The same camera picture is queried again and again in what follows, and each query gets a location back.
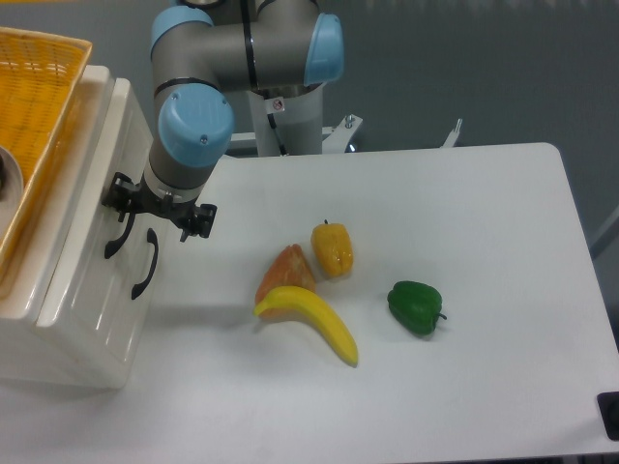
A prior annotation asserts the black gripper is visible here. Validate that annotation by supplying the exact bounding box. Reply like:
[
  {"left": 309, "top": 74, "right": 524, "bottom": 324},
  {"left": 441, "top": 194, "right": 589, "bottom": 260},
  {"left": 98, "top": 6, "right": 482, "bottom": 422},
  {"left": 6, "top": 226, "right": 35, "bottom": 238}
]
[{"left": 102, "top": 172, "right": 217, "bottom": 243}]

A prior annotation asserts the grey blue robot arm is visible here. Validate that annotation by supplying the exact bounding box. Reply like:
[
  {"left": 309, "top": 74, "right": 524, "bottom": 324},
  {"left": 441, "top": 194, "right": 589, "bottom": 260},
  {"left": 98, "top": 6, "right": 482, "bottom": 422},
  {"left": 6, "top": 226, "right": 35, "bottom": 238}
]
[{"left": 103, "top": 1, "right": 344, "bottom": 238}]

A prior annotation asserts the white drawer cabinet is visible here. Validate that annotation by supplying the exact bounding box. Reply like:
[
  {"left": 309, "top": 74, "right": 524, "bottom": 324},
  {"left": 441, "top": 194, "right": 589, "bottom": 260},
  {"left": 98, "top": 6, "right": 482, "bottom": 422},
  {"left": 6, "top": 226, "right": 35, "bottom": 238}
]
[{"left": 0, "top": 64, "right": 175, "bottom": 391}]

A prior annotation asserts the orange toy fruit wedge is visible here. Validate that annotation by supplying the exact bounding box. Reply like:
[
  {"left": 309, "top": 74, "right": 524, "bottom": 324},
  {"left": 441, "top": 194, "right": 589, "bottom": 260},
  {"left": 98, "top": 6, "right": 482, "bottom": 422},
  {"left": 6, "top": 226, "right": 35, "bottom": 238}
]
[{"left": 253, "top": 244, "right": 317, "bottom": 323}]

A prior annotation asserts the grey bowl in basket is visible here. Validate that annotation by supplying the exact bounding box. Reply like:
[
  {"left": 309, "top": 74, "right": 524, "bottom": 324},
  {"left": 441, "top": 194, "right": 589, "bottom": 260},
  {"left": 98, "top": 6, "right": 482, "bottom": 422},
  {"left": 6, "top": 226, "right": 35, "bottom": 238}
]
[{"left": 0, "top": 147, "right": 24, "bottom": 235}]

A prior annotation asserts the yellow toy banana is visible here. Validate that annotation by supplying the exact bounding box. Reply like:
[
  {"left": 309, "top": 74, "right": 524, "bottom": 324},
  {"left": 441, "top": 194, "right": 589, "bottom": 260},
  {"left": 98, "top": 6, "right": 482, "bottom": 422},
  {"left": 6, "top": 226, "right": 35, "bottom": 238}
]
[{"left": 253, "top": 285, "right": 359, "bottom": 367}]

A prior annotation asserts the yellow toy bell pepper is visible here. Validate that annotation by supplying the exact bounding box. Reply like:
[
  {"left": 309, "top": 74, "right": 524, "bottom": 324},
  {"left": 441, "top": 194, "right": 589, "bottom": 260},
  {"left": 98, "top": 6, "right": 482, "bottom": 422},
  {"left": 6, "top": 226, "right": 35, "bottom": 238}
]
[{"left": 310, "top": 220, "right": 354, "bottom": 277}]

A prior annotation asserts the yellow woven basket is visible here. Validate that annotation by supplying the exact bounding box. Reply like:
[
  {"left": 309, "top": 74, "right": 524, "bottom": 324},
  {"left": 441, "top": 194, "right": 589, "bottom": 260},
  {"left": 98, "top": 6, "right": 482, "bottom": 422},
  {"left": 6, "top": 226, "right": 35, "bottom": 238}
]
[{"left": 1, "top": 27, "right": 92, "bottom": 275}]

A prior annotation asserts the green toy bell pepper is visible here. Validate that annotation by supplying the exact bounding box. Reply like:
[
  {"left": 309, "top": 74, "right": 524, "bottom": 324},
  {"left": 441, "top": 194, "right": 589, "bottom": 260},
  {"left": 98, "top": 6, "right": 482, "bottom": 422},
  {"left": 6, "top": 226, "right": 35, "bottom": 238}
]
[{"left": 387, "top": 280, "right": 447, "bottom": 336}]

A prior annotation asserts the black table corner clamp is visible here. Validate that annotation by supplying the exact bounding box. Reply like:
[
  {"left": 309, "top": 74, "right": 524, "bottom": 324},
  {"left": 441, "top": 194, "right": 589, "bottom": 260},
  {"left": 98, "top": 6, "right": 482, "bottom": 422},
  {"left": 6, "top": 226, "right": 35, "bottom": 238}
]
[{"left": 597, "top": 391, "right": 619, "bottom": 442}]

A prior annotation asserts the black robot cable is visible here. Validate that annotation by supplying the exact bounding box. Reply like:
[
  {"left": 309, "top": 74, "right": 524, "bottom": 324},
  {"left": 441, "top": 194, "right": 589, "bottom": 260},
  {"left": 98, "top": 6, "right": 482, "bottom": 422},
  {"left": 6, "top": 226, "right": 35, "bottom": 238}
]
[{"left": 263, "top": 96, "right": 291, "bottom": 157}]

